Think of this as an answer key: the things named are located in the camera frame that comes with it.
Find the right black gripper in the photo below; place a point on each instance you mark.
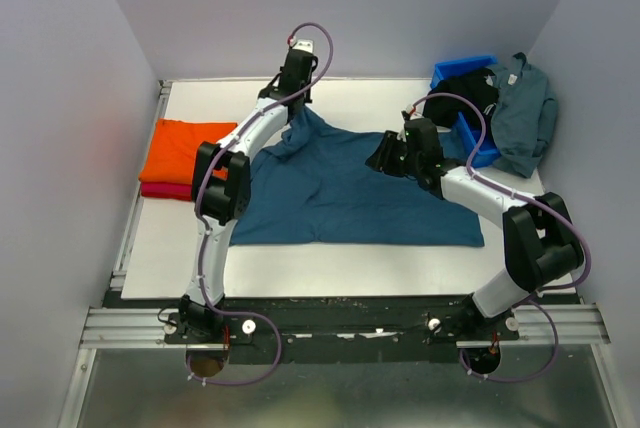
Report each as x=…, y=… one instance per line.
x=382, y=157

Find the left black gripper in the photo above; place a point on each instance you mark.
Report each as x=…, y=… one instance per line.
x=306, y=100

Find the black t shirt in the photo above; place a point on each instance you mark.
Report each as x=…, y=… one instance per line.
x=477, y=87

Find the grey blue t shirt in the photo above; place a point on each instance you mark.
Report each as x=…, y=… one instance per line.
x=523, y=121

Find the teal blue t shirt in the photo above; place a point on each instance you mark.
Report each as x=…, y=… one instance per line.
x=313, y=186

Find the orange t shirt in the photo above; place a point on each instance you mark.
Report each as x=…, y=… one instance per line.
x=173, y=149

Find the pink t shirt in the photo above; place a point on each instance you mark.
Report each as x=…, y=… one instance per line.
x=161, y=190

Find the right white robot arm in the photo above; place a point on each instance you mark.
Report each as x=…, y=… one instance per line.
x=538, y=243

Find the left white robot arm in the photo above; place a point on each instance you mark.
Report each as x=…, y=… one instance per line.
x=221, y=189

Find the blue plastic bin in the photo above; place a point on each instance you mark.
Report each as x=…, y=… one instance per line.
x=468, y=137

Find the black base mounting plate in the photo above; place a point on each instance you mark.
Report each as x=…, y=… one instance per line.
x=380, y=329

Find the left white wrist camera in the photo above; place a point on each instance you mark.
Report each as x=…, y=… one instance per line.
x=304, y=45

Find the aluminium frame rail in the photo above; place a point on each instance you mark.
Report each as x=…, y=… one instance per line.
x=114, y=324

